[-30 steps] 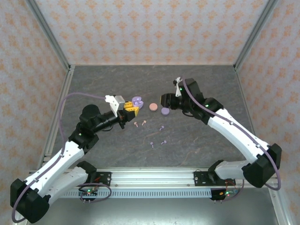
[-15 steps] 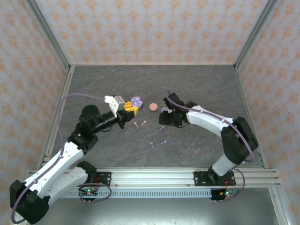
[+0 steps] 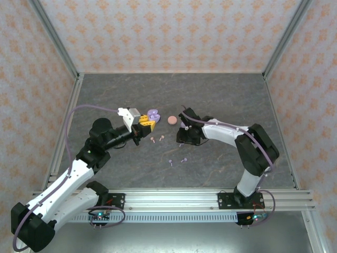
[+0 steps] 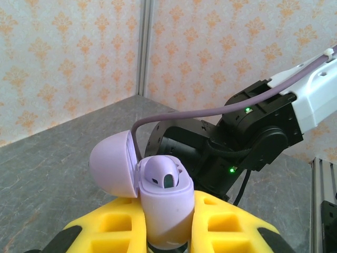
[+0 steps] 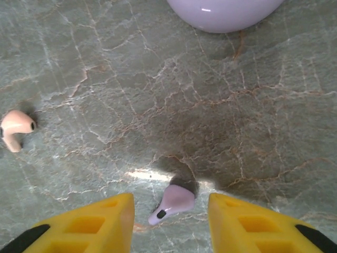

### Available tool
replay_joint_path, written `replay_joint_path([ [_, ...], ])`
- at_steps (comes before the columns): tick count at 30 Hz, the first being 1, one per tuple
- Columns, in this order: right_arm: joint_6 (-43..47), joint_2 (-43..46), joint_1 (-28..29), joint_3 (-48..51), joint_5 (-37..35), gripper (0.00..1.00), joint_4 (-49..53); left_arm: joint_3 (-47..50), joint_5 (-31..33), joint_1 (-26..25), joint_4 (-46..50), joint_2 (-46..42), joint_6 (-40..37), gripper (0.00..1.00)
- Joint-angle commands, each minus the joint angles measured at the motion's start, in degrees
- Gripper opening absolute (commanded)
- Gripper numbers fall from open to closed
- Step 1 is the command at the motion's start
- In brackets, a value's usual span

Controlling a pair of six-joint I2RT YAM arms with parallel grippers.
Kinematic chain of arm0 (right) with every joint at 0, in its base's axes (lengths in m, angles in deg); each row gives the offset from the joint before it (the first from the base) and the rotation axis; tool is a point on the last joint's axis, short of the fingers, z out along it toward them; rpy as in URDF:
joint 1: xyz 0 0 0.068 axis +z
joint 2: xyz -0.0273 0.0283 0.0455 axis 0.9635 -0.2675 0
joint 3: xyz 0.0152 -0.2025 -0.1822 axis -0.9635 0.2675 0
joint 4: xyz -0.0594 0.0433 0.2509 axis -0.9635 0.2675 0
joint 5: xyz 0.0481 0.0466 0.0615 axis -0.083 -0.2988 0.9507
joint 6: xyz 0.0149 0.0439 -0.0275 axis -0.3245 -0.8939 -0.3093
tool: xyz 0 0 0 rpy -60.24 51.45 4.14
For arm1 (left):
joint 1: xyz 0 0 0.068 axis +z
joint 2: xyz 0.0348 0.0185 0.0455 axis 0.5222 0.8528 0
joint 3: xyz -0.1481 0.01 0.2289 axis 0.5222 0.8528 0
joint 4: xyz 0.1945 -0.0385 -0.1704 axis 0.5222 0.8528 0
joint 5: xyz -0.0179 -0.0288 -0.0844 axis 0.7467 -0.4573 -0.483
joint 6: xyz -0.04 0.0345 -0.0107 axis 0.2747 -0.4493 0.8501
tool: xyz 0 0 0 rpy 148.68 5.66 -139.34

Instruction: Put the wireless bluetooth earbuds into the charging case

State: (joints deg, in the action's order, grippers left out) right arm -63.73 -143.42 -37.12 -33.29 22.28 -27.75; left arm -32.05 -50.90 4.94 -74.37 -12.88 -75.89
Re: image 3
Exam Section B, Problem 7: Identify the grey metal sheet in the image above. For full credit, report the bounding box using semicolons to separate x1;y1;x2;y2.
28;222;314;253

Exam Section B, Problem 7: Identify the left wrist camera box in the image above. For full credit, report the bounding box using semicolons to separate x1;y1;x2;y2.
117;106;140;133

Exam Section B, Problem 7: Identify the aluminium side rail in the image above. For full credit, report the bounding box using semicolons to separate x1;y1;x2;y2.
262;73;302;191
41;73;85;191

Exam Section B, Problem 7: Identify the aluminium mounting rail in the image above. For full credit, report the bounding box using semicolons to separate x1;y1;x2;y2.
27;188;316;211

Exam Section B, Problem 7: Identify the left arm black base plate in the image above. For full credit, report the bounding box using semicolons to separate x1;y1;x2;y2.
77;193;126;210

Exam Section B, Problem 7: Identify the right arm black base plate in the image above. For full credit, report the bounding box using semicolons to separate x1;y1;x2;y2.
217;191;264;211

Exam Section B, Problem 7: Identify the slotted grey cable duct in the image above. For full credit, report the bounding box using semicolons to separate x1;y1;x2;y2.
68;212;239;223

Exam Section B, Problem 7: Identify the aluminium frame post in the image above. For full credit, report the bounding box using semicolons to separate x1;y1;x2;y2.
262;0;315;80
27;0;81;80

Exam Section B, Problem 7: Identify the aluminium frame leg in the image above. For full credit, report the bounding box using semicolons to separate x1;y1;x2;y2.
301;210;326;253

